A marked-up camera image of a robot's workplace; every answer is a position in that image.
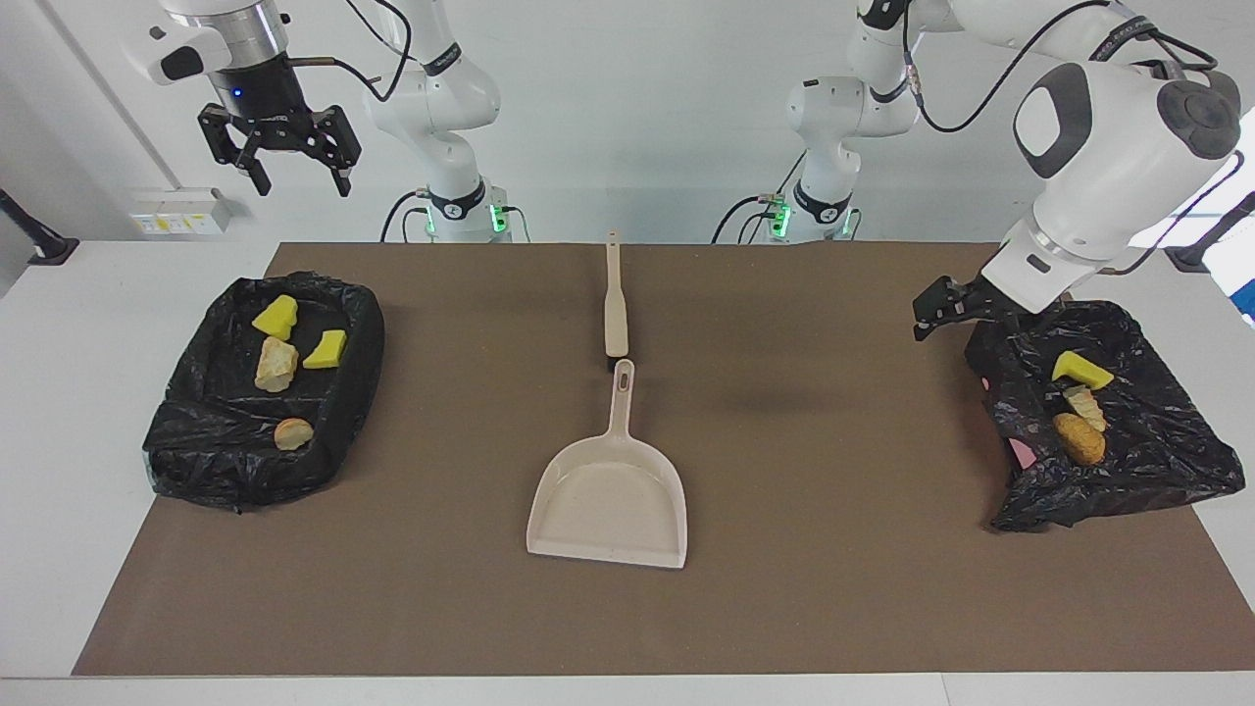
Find black stand foot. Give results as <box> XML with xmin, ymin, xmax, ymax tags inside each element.
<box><xmin>0</xmin><ymin>188</ymin><xmax>81</xmax><ymax>267</ymax></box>
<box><xmin>1165</xmin><ymin>191</ymin><xmax>1255</xmax><ymax>275</ymax></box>

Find pink bin with black bag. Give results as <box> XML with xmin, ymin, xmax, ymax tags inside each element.
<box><xmin>964</xmin><ymin>300</ymin><xmax>1246</xmax><ymax>533</ymax></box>

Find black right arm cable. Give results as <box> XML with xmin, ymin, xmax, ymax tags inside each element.
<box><xmin>284</xmin><ymin>0</ymin><xmax>411</xmax><ymax>104</ymax></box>

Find small yellow sponge piece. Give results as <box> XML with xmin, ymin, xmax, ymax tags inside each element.
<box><xmin>302</xmin><ymin>329</ymin><xmax>348</xmax><ymax>371</ymax></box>

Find beige hand brush black bristles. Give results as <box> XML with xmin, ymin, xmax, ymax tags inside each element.
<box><xmin>603</xmin><ymin>231</ymin><xmax>630</xmax><ymax>372</ymax></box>

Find white wall socket box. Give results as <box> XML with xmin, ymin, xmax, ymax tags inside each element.
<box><xmin>127</xmin><ymin>187</ymin><xmax>236</xmax><ymax>236</ymax></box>

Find large yellow sponge piece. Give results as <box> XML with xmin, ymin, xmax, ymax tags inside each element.
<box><xmin>252</xmin><ymin>294</ymin><xmax>299</xmax><ymax>341</ymax></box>

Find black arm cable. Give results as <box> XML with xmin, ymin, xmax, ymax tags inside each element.
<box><xmin>284</xmin><ymin>0</ymin><xmax>411</xmax><ymax>104</ymax></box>
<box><xmin>900</xmin><ymin>0</ymin><xmax>1248</xmax><ymax>277</ymax></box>

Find yellow sponge with green pad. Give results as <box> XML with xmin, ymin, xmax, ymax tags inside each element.
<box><xmin>1051</xmin><ymin>351</ymin><xmax>1116</xmax><ymax>391</ymax></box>

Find tan bread slice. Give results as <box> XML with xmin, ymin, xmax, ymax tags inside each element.
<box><xmin>255</xmin><ymin>336</ymin><xmax>300</xmax><ymax>394</ymax></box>

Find beige plastic dustpan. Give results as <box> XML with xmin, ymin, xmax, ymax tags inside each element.
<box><xmin>527</xmin><ymin>359</ymin><xmax>688</xmax><ymax>570</ymax></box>

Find brown table mat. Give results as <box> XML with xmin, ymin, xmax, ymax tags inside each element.
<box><xmin>72</xmin><ymin>242</ymin><xmax>1255</xmax><ymax>678</ymax></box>

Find brown fried croquette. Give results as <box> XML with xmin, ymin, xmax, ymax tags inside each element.
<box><xmin>1053</xmin><ymin>412</ymin><xmax>1107</xmax><ymax>467</ymax></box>

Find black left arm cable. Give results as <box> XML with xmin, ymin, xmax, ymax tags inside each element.
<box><xmin>900</xmin><ymin>0</ymin><xmax>1248</xmax><ymax>277</ymax></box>

